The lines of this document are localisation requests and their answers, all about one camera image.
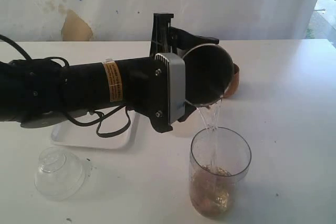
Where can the brown wooden cup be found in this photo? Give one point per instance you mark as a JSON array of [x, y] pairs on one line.
[[232, 88]]

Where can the white rectangular tray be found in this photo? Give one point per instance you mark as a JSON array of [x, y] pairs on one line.
[[68, 134]]

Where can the gold and brown chocolates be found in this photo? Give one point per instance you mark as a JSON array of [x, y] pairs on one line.
[[211, 194]]

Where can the clear plastic dome lid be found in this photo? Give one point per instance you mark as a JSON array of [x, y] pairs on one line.
[[60, 173]]

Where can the clear glass with coins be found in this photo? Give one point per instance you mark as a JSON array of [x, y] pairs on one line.
[[219, 160]]

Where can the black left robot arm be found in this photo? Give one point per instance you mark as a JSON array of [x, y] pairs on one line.
[[41, 92]]

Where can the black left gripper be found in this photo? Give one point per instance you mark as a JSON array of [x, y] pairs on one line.
[[148, 82]]

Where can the stainless steel cup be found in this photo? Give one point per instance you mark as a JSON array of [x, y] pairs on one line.
[[207, 74]]

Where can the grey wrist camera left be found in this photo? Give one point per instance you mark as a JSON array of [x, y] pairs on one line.
[[176, 84]]

